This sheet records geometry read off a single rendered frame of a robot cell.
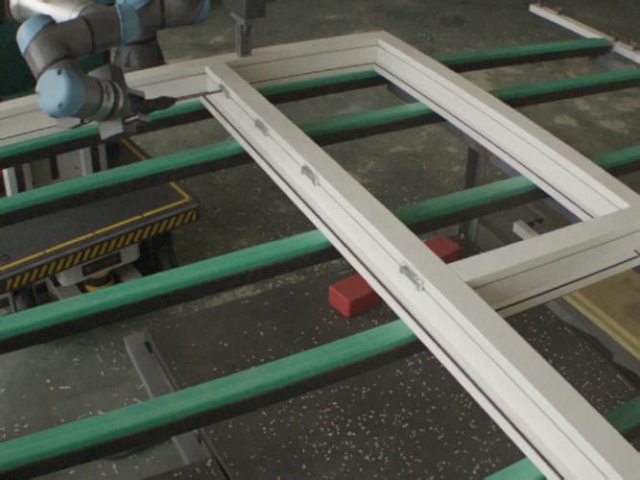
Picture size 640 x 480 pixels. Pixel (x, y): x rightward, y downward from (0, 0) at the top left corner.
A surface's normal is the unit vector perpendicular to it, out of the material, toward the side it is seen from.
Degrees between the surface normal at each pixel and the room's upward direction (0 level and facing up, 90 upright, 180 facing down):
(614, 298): 0
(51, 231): 0
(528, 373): 0
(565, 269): 90
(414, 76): 90
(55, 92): 61
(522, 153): 90
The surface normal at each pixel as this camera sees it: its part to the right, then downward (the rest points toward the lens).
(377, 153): 0.03, -0.82
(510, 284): 0.46, 0.51
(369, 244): -0.89, 0.24
